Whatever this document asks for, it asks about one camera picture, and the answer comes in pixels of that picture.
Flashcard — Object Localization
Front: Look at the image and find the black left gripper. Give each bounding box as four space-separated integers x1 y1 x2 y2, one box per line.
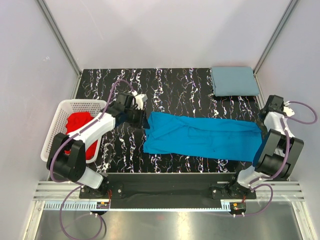
124 106 150 130

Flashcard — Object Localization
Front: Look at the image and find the bright blue t-shirt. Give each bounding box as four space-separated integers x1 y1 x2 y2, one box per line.
143 112 262 162

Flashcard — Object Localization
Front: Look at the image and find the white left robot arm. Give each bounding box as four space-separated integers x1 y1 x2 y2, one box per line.
46 91 150 198

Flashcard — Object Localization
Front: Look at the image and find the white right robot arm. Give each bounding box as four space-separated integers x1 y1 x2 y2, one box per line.
227 95 304 199

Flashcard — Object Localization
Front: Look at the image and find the folded light blue t-shirt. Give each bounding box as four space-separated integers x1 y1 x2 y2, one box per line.
211 66 260 97

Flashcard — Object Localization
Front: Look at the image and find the red t-shirt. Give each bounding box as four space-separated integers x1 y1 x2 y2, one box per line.
65 112 98 164

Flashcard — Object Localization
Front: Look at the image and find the white plastic laundry basket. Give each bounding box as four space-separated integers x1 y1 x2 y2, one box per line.
40 99 107 162

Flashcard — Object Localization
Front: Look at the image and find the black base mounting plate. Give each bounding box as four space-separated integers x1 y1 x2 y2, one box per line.
82 172 254 199

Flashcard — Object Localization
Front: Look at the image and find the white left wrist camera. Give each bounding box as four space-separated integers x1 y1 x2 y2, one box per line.
131 91 148 110

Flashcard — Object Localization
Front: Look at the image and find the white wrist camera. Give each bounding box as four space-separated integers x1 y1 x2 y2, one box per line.
131 91 148 110
283 101 295 118

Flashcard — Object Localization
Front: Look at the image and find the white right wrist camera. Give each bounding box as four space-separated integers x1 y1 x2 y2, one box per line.
283 101 295 118

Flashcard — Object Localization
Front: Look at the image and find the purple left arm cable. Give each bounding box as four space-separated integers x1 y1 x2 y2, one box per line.
49 79 138 239

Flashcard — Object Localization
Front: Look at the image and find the aluminium front rail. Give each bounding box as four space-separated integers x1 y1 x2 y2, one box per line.
33 181 305 212

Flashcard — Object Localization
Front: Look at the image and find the right aluminium frame post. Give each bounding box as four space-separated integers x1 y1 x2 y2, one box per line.
253 0 301 76

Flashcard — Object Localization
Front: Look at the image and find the aluminium frame post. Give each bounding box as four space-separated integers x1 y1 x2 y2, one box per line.
253 0 301 76
34 0 83 78

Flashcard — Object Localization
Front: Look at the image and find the white toothed cable duct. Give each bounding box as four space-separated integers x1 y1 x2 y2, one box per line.
44 201 110 211

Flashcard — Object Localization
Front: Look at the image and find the left aluminium frame post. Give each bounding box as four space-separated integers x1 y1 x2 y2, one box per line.
34 0 83 78

